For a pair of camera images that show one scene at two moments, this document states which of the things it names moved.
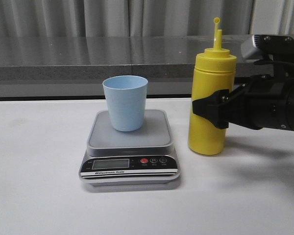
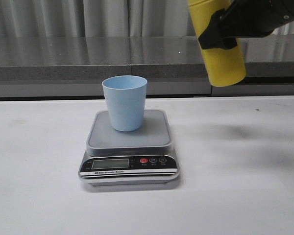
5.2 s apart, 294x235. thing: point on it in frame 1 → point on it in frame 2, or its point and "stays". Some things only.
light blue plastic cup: (126, 96) stays
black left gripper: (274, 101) → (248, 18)
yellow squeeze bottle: (214, 70) → (224, 66)
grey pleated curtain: (43, 18) stays
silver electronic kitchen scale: (146, 157) stays
